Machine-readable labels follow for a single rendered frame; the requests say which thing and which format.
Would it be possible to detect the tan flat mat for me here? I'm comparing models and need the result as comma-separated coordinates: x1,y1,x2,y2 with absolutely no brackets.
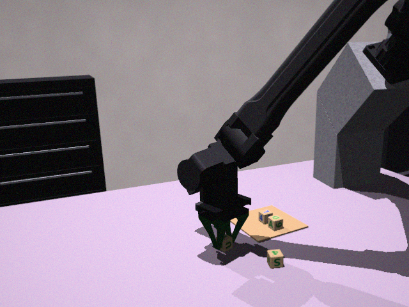
241,205,309,242

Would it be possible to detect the brown letter block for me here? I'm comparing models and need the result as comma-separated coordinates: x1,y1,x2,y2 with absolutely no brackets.
268,215,283,231
258,209,273,224
220,234,233,252
267,249,284,269

